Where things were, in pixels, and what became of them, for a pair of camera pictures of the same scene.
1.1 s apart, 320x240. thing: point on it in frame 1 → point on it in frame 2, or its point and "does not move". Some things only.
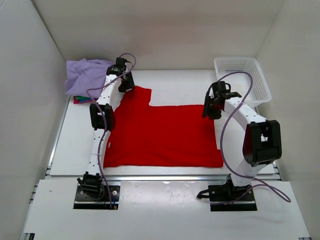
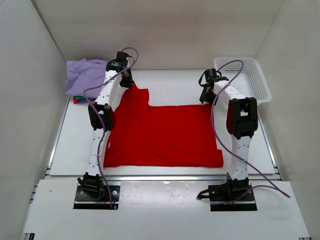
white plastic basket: (240, 83) does not move
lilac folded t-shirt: (83, 74) does not move
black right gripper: (207, 113) → (205, 99)
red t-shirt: (143, 135) does not move
